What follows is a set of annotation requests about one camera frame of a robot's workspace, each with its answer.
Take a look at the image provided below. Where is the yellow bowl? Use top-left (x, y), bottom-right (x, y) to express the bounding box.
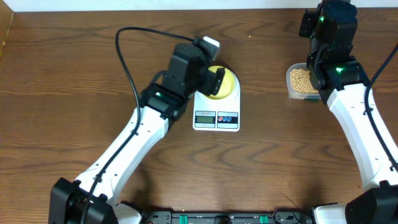
top-left (208, 66), bottom-right (235, 100)

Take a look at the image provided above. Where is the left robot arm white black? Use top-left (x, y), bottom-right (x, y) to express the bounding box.
top-left (49, 37), bottom-right (224, 223)

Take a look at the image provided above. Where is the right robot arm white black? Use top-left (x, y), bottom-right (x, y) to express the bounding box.
top-left (299, 0), bottom-right (397, 223)

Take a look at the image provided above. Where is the white digital kitchen scale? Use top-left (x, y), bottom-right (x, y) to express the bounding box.
top-left (192, 72), bottom-right (241, 132)

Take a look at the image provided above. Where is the clear plastic container of soybeans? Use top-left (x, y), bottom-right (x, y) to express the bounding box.
top-left (286, 63), bottom-right (320, 100)

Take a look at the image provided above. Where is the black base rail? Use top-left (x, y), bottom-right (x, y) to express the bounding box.
top-left (139, 209), bottom-right (315, 224)

